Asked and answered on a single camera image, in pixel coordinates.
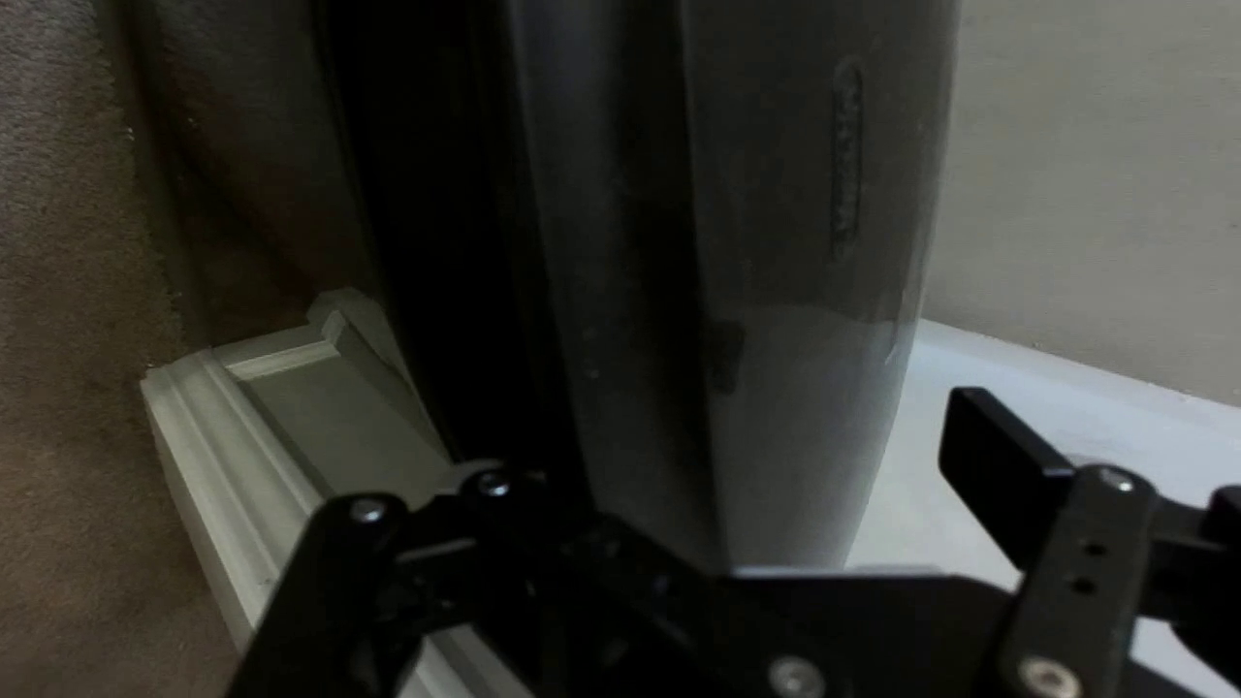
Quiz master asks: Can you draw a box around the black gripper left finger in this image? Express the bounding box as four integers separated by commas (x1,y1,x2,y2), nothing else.
225,460,857,698

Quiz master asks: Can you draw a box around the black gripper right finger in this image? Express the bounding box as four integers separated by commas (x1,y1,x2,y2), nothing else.
938,381,1241,698

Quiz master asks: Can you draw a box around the black bin body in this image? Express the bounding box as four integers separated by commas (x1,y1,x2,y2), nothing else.
301,0,596,521

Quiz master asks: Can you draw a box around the black glossy bin lid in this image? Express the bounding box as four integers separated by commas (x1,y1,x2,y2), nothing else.
495,0,961,576

